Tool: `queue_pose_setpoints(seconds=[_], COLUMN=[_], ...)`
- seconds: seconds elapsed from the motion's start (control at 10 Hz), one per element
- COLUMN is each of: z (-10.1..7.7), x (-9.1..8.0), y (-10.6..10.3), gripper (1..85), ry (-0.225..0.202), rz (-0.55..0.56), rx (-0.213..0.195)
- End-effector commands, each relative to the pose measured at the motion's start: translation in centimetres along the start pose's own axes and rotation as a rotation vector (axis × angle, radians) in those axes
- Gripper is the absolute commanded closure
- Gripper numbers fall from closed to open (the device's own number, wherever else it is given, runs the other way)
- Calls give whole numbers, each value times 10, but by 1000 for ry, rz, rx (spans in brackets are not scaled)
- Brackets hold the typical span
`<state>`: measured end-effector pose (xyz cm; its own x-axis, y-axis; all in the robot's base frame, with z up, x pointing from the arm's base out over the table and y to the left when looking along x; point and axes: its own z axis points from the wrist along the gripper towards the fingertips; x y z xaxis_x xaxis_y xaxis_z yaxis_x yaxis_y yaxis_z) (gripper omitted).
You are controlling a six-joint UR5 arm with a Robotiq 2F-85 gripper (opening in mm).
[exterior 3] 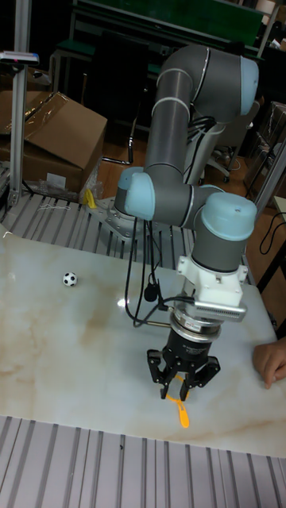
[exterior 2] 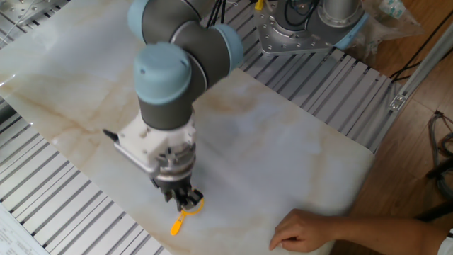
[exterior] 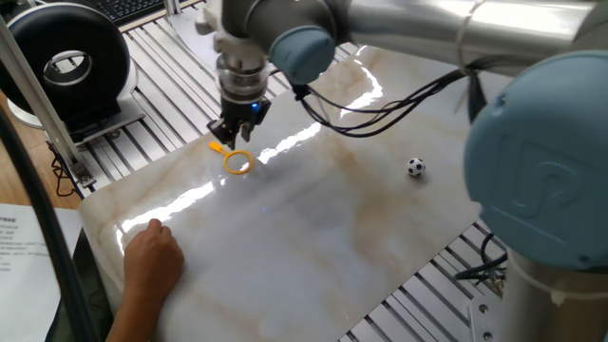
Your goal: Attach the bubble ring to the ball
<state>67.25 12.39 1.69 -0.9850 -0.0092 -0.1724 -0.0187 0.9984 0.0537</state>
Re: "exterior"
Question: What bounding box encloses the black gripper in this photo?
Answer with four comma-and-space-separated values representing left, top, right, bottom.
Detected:
206, 92, 273, 151

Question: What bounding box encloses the bare human forearm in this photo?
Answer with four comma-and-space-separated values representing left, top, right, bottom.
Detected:
104, 292, 167, 342

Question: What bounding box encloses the thin dark wire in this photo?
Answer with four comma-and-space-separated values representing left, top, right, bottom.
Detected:
47, 142, 77, 199

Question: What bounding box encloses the dark green fabric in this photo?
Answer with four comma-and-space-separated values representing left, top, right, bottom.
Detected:
70, 230, 116, 342

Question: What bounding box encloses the bare human hand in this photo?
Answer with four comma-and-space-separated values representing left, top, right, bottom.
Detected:
122, 218, 185, 305

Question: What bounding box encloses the aluminium frame profile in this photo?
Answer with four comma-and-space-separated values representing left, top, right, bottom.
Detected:
0, 18, 97, 189

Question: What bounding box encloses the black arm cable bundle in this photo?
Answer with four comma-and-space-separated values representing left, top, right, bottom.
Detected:
292, 56, 488, 139

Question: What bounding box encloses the small soccer ball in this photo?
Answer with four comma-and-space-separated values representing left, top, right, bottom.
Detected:
407, 157, 427, 178

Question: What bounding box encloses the black base cable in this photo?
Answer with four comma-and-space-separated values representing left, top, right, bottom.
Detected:
453, 232, 509, 298

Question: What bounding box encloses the marble pattern table sheet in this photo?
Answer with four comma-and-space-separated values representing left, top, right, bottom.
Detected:
78, 45, 514, 342

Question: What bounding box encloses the black keyboard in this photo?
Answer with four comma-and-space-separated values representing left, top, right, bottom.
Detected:
78, 0, 165, 28

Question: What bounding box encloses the yellow bubble ring wand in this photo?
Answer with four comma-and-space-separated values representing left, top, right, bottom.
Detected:
208, 141, 256, 176

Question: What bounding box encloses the thick black hose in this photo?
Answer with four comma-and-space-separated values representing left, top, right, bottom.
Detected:
0, 106, 99, 342

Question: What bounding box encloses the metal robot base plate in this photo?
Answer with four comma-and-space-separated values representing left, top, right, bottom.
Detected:
467, 294, 507, 342

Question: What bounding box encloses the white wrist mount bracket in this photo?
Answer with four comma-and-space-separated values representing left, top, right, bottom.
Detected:
194, 7, 225, 38

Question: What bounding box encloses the black ring device white base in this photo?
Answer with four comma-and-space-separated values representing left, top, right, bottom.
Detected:
0, 2, 146, 143

